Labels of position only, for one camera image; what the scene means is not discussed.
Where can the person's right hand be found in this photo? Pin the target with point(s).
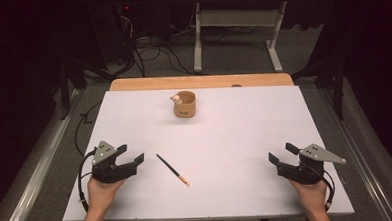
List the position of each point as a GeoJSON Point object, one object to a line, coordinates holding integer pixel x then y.
{"type": "Point", "coordinates": [312, 193]}

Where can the black equipment box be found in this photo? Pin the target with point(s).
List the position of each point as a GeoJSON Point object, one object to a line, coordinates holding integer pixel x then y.
{"type": "Point", "coordinates": [113, 30]}

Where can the person's left hand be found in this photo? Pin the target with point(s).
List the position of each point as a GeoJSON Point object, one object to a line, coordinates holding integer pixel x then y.
{"type": "Point", "coordinates": [102, 193]}

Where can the white board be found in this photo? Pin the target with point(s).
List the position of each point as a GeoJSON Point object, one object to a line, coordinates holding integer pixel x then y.
{"type": "Point", "coordinates": [218, 139]}

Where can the white metal desk frame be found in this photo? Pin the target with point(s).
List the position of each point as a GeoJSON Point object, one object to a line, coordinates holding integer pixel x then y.
{"type": "Point", "coordinates": [236, 18]}

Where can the wooden table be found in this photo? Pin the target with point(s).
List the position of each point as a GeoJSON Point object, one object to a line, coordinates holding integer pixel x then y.
{"type": "Point", "coordinates": [199, 82]}

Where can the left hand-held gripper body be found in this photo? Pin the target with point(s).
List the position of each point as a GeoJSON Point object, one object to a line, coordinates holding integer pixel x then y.
{"type": "Point", "coordinates": [103, 168]}

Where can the black pencil with tan end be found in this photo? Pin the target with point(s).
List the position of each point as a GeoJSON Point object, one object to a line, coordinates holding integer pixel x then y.
{"type": "Point", "coordinates": [172, 169]}

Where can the black stand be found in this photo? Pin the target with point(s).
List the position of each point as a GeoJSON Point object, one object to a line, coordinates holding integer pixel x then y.
{"type": "Point", "coordinates": [338, 84]}
{"type": "Point", "coordinates": [64, 89]}

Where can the metal floor rail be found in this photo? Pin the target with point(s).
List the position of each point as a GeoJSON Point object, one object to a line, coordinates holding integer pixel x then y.
{"type": "Point", "coordinates": [36, 171]}
{"type": "Point", "coordinates": [362, 156]}

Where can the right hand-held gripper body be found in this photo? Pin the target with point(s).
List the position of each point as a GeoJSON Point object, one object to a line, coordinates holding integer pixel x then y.
{"type": "Point", "coordinates": [306, 170]}

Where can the tan cup with bear figure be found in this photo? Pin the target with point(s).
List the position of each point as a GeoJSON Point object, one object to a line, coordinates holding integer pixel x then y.
{"type": "Point", "coordinates": [185, 107]}

